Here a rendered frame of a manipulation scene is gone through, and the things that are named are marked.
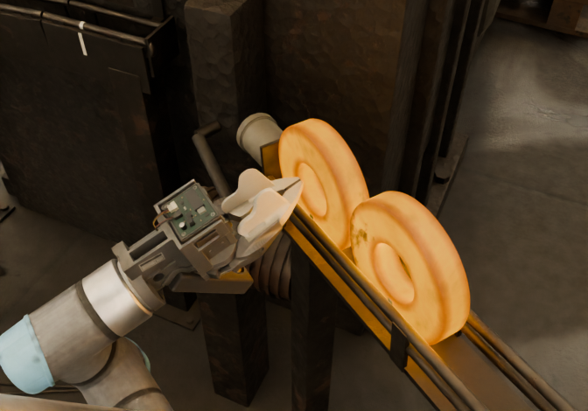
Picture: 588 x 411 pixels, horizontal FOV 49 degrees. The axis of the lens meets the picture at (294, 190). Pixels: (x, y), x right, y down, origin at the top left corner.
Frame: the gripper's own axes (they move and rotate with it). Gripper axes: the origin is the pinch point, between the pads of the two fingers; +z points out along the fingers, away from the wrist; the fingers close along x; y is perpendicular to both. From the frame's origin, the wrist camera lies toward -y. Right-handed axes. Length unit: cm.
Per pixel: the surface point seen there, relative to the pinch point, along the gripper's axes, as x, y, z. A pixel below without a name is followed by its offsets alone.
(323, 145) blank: -1.5, 5.5, 4.7
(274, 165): 7.5, -3.3, 0.6
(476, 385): -27.1, -7.2, 2.7
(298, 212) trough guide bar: -0.5, -3.3, -0.7
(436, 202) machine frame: 33, -80, 38
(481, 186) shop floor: 36, -93, 54
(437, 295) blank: -21.8, 3.6, 3.4
